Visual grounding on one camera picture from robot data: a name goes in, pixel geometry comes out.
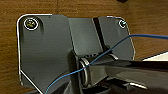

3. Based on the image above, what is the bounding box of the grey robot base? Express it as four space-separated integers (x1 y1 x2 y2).
77 52 168 94

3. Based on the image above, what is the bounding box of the blue cable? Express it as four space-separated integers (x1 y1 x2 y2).
44 32 168 94

